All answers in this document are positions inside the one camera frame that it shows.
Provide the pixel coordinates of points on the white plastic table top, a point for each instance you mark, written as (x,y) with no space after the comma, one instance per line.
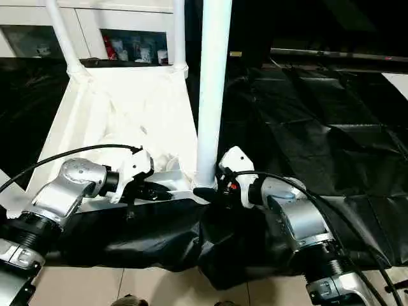
(127,115)

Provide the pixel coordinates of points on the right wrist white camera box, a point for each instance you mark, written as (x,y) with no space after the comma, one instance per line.
(237,162)

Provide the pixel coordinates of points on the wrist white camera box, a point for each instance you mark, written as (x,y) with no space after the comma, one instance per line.
(134,167)
(237,162)

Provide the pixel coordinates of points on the white board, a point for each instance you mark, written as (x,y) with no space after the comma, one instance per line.
(396,84)

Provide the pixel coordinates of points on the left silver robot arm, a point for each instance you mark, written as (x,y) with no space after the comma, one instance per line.
(57,191)

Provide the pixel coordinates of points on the white plastic table leg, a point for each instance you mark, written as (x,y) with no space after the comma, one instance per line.
(213,83)
(64,35)
(179,32)

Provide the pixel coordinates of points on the black plastic mat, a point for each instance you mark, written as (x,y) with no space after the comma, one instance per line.
(319,127)

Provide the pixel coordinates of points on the white glass-door cabinet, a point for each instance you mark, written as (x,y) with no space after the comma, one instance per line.
(83,22)

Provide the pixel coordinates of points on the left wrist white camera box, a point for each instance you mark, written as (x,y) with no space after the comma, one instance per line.
(134,167)

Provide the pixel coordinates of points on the small red bottle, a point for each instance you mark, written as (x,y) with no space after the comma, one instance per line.
(108,48)

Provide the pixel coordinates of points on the small white jar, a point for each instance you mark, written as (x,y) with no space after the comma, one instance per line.
(162,56)

